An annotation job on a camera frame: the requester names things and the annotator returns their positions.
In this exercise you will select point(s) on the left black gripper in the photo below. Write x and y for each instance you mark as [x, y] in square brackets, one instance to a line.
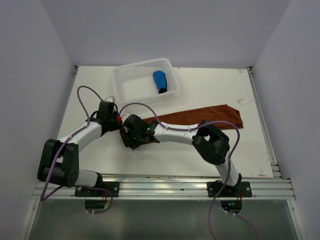
[117, 126]

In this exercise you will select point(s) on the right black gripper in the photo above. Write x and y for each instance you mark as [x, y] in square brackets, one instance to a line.
[126, 134]

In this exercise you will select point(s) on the white plastic basket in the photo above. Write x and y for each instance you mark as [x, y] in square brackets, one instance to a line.
[134, 82]

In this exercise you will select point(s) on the brown towel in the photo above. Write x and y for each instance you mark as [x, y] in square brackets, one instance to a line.
[194, 116]

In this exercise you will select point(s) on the blue and grey towel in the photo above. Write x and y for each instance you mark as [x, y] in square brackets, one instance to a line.
[160, 80]

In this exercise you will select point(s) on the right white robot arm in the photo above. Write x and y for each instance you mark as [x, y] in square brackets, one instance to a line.
[207, 139]

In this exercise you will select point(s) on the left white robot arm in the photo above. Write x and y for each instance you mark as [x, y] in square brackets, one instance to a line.
[59, 163]

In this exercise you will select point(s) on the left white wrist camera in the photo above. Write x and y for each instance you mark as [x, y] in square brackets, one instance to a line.
[110, 99]

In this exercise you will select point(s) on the aluminium rail frame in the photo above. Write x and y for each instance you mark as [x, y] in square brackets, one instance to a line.
[176, 206]

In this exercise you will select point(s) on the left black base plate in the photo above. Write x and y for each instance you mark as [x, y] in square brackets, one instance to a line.
[102, 189]

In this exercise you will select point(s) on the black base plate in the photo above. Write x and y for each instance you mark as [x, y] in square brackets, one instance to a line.
[102, 189]
[243, 189]

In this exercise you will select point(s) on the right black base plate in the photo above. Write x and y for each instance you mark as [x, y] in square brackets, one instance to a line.
[243, 189]

